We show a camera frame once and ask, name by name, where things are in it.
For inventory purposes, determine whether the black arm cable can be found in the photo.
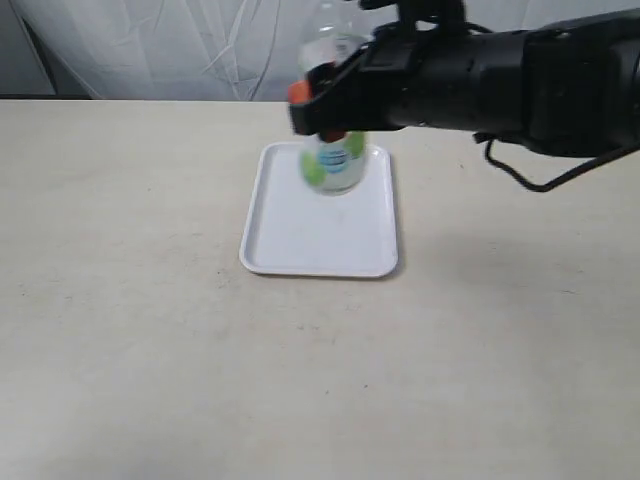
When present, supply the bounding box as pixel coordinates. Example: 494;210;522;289
472;130;640;194

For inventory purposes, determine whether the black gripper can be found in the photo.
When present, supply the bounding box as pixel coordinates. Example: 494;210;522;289
287;24;450;142

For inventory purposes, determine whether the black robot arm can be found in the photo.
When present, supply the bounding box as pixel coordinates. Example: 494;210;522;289
290;1;639;157

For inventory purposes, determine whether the white backdrop curtain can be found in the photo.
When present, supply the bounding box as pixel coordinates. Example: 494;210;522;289
0;0;640;103

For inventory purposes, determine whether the clear plastic drink bottle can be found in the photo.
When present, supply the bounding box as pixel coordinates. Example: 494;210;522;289
298;1;366;194

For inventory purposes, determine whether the white rectangular plastic tray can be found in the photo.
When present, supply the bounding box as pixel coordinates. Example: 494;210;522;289
239;142;400;278

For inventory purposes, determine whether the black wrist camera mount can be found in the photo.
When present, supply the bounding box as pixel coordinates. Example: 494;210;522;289
358;0;467;33

